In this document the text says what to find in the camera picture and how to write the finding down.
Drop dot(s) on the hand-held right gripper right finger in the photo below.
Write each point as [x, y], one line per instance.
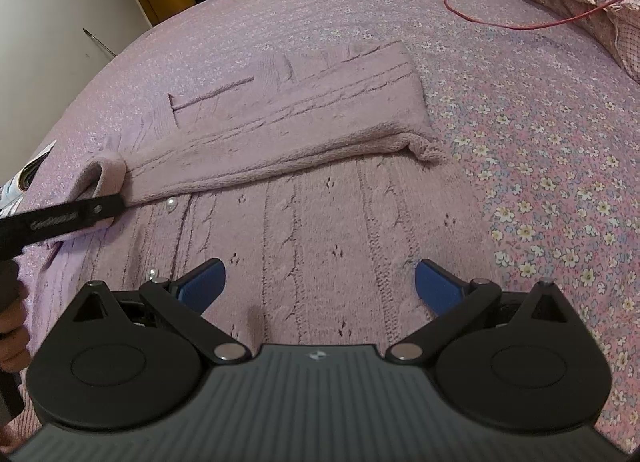
[439, 287]

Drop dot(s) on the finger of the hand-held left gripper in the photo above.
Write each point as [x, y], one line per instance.
[60, 219]

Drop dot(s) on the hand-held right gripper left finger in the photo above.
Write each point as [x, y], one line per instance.
[205, 284]

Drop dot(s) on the lilac knitted sweater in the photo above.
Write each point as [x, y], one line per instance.
[300, 106]

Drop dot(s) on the person's left hand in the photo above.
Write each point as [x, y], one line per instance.
[15, 337]

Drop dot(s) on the white printed leaflet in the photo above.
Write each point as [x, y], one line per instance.
[11, 197]

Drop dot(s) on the magazine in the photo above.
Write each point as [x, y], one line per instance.
[37, 164]

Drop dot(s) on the floral pink bed sheet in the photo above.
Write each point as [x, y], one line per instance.
[525, 166]

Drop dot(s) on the thin dark rod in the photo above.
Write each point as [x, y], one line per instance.
[100, 44]

